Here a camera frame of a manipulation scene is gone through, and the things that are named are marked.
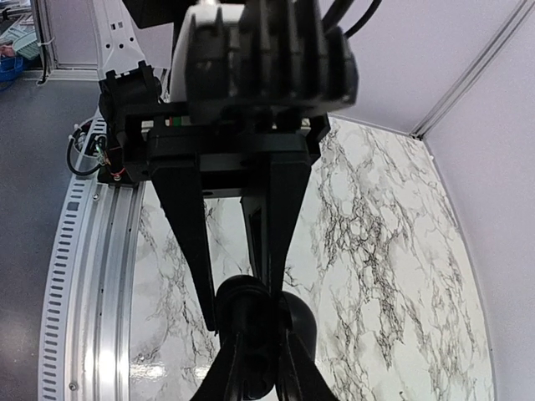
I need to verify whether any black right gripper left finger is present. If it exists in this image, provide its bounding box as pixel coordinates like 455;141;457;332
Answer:
191;332;245;401

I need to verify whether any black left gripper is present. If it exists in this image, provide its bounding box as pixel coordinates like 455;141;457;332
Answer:
120;110;330;332

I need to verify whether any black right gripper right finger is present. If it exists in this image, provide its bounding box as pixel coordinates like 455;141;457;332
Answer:
278;323;338;401

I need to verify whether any black earbud charging case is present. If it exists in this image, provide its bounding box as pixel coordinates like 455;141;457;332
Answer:
215;275;318;400

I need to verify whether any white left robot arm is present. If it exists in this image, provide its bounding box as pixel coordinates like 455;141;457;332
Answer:
93;1;356;331

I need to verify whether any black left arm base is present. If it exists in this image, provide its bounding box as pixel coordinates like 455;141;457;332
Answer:
66;60;164;185

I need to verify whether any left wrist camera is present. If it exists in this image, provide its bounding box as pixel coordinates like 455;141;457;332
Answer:
169;1;359;119

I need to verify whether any aluminium front rail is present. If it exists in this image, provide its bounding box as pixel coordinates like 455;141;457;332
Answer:
37;116;145;401

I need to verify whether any left aluminium wall post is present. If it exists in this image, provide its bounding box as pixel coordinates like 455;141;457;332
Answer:
409;0;534;140

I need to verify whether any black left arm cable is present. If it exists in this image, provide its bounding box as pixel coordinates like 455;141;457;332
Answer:
321;0;384;38

